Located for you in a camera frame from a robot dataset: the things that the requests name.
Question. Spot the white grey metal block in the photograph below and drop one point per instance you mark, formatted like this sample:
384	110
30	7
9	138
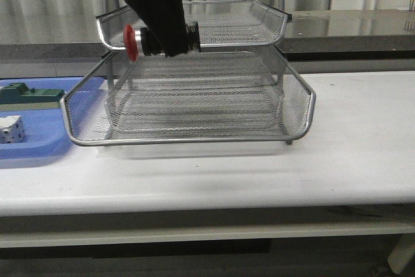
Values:
12	129

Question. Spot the grey metal rack frame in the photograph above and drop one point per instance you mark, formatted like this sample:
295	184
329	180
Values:
264	67

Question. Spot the red emergency stop button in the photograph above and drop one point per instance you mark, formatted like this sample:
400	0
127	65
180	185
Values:
141	42

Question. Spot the dark back counter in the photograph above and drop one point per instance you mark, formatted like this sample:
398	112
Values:
310	36

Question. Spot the white table leg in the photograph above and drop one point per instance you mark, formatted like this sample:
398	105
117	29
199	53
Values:
402	253

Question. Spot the green terminal block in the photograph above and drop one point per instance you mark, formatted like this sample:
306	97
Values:
18	96

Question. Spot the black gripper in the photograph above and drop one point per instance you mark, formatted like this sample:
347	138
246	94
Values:
166	26

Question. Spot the blue plastic tray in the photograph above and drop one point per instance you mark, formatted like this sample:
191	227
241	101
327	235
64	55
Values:
45	135

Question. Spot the silver mesh tray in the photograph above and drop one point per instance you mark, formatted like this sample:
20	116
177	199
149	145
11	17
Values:
232	109
92	128
231	23

